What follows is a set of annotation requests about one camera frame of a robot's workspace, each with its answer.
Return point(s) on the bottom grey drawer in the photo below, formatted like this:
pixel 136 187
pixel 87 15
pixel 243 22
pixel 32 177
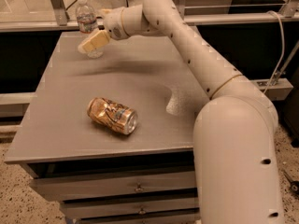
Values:
pixel 186 216

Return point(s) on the middle grey drawer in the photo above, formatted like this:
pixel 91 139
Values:
pixel 133 205

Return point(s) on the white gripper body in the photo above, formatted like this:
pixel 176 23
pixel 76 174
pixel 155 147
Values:
pixel 114 23

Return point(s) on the grey metal railing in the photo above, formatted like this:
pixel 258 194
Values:
pixel 138 17

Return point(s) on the grey drawer cabinet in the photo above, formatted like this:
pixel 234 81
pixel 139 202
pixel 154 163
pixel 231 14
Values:
pixel 110 139

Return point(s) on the grey drawer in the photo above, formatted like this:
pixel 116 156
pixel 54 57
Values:
pixel 113 184
pixel 186 216
pixel 133 205

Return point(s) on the crushed orange soda can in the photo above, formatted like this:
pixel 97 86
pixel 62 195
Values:
pixel 117 117

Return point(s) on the black caster wheel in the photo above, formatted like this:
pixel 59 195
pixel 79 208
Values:
pixel 294 185

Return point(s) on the clear plastic water bottle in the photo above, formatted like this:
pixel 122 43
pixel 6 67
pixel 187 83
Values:
pixel 88 27

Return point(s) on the top grey drawer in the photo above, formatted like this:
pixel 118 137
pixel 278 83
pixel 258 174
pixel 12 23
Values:
pixel 113 184

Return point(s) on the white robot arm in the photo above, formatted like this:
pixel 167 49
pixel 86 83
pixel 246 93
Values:
pixel 233 137

